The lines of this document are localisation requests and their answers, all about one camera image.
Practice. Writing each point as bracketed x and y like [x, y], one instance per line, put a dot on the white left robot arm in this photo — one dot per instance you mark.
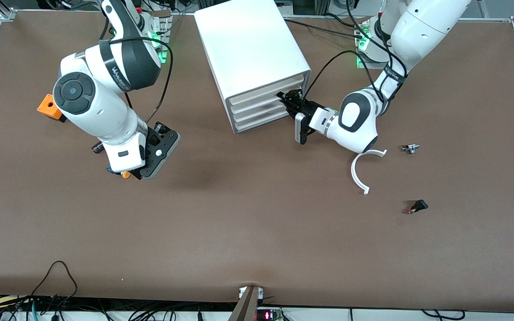
[426, 26]

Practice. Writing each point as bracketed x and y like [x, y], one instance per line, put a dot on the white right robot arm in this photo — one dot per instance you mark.
[101, 111]

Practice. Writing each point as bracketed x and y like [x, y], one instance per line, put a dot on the yellow mushroom push button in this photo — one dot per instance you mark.
[126, 174]

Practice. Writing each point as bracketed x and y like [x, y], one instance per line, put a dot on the white drawer cabinet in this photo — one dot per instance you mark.
[248, 44]

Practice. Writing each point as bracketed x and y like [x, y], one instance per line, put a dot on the small black terminal block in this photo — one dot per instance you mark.
[96, 148]

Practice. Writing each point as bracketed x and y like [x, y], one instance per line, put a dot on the white curved plastic arc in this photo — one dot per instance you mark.
[354, 174]

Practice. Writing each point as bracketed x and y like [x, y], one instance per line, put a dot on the device with red display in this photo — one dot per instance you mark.
[268, 315]

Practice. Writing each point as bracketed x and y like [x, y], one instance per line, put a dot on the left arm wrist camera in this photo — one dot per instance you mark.
[301, 129]

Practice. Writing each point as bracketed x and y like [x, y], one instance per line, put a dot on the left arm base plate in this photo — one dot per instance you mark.
[363, 66]

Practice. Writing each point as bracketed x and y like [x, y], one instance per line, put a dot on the orange button enclosure box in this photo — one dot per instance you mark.
[48, 107]

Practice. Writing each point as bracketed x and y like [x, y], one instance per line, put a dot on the small silver toggle switch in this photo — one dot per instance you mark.
[410, 148]

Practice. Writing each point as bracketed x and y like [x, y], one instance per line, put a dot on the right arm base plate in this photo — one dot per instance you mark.
[166, 44]

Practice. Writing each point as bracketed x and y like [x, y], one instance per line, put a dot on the small black rocker switch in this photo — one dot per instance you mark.
[419, 206]

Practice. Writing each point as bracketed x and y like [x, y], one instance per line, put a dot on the white post bracket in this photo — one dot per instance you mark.
[242, 293]

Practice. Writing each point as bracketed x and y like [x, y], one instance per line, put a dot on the brown camera stand post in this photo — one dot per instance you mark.
[246, 307]

